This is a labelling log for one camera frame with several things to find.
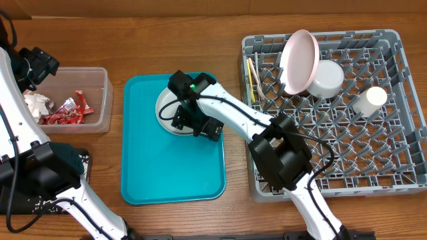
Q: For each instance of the grey plate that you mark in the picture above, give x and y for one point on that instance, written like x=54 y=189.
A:
x=165 y=97

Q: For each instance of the white plastic fork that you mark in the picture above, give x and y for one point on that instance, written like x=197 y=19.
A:
x=259 y=84

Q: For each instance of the grey bowl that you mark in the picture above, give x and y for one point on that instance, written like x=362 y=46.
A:
x=327 y=81

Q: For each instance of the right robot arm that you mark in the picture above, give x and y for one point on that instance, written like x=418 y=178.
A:
x=278 y=149

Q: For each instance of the white napkin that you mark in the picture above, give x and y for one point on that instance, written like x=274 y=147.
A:
x=39 y=105

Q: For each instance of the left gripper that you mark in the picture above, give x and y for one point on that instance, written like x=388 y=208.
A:
x=43 y=62

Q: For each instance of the grey dishwasher rack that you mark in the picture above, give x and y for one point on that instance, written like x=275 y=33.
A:
x=384 y=154

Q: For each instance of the black waste tray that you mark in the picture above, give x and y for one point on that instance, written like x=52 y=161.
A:
x=25 y=205

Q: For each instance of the white paper cup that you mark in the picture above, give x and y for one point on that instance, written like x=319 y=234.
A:
x=370 y=101

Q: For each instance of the white pink-rimmed plate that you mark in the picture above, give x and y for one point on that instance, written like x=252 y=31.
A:
x=299 y=61

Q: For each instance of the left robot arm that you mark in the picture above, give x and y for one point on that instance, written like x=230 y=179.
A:
x=35 y=166

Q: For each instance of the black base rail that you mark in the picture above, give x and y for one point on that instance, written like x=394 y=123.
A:
x=294 y=235

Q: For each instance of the small red ketchup packet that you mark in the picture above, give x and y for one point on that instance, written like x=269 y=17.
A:
x=83 y=101

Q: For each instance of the teal serving tray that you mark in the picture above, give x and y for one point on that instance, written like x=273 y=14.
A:
x=158 y=166

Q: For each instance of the large red snack wrapper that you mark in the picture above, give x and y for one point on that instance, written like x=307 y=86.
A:
x=68 y=114

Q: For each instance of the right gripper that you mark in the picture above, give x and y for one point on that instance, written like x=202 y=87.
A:
x=212 y=128

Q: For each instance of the yellow plastic spoon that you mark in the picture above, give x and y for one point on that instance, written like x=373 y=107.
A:
x=252 y=97

